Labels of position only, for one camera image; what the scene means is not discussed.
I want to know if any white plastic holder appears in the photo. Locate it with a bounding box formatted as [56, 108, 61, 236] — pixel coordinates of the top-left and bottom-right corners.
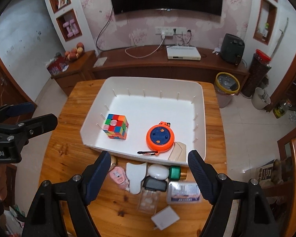
[126, 162, 148, 195]

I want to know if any clear box with blue label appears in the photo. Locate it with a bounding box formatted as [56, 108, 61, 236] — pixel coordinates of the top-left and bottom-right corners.
[166, 181, 204, 205]

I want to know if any wooden door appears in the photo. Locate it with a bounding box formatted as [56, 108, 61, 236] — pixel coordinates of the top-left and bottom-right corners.
[0, 57, 37, 119]

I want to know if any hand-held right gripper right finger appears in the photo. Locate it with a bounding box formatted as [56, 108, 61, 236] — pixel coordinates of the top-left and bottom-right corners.
[187, 150, 280, 237]

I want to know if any white paper pad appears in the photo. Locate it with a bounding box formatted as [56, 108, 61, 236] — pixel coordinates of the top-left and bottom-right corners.
[93, 57, 108, 68]

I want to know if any brown printed carton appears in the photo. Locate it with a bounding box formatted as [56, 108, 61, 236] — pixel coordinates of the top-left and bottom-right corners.
[255, 159, 287, 185]

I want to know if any long wooden television cabinet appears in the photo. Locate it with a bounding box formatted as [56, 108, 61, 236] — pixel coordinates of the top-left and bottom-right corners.
[89, 45, 251, 89]

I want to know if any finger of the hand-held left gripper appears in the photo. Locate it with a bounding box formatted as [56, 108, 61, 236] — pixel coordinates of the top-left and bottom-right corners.
[0, 114, 59, 142]
[0, 102, 38, 124]

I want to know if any white plastic storage tray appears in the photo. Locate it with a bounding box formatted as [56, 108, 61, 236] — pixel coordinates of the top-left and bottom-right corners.
[79, 76, 208, 166]

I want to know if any white set-top box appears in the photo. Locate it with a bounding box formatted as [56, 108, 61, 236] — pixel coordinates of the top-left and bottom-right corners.
[166, 46, 202, 61]

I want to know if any yellow oil bottle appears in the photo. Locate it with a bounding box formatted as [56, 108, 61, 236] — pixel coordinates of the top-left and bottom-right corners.
[273, 99, 292, 119]

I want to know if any green cap gold bottle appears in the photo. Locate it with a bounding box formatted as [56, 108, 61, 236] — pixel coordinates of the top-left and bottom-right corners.
[168, 165, 187, 181]

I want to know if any small wooden side cabinet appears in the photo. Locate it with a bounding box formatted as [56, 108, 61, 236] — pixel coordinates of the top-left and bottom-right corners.
[51, 50, 96, 97]

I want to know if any white oval case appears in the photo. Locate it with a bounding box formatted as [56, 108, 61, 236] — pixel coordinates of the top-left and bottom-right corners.
[147, 164, 169, 181]

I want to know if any white charger adapter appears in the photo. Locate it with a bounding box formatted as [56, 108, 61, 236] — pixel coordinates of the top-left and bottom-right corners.
[151, 206, 180, 231]

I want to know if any orange round cord reel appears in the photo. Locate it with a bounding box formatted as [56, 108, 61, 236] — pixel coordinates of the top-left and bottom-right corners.
[137, 121, 175, 156]

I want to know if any dark cylinder with red lid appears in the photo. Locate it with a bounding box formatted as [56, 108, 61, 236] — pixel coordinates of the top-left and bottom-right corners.
[241, 49, 272, 98]

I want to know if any black television cable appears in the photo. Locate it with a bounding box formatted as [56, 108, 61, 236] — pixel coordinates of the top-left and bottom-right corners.
[96, 7, 114, 55]

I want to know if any black charger adapter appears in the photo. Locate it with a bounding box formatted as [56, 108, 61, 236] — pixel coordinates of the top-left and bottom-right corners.
[142, 177, 168, 192]

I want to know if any white cable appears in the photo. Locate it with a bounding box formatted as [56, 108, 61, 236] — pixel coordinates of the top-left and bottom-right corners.
[125, 36, 167, 60]

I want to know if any grey curved sword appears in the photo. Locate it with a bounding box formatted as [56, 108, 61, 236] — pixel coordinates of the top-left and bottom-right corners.
[274, 17, 289, 62]

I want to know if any pink plastic object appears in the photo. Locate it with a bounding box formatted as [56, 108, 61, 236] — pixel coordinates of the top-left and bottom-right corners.
[108, 165, 130, 191]

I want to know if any pile of peaches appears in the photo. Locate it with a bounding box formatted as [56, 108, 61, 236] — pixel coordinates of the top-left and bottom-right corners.
[64, 42, 85, 61]

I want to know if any multicolour puzzle cube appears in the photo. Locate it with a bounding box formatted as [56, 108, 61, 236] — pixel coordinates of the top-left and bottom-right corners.
[102, 114, 129, 141]

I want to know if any black air fryer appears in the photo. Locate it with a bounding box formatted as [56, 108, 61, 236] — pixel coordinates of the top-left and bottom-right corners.
[220, 33, 245, 66]

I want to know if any red tissue box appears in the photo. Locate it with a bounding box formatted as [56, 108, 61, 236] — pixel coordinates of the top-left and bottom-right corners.
[47, 56, 69, 76]

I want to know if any white wall outlet row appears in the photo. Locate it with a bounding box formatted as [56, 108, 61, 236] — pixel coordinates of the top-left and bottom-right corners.
[155, 26, 193, 36]

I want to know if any yellow rim waste bin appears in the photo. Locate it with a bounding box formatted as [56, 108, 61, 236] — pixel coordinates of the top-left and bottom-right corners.
[214, 72, 240, 108]

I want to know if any clear plastic container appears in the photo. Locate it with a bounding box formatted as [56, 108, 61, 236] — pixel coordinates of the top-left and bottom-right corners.
[137, 189, 159, 214]

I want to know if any white plastic bucket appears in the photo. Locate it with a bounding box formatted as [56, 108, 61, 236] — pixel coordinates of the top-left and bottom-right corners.
[251, 87, 272, 110]

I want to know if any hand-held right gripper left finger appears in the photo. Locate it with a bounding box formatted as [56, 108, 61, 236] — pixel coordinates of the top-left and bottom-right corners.
[21, 150, 111, 237]

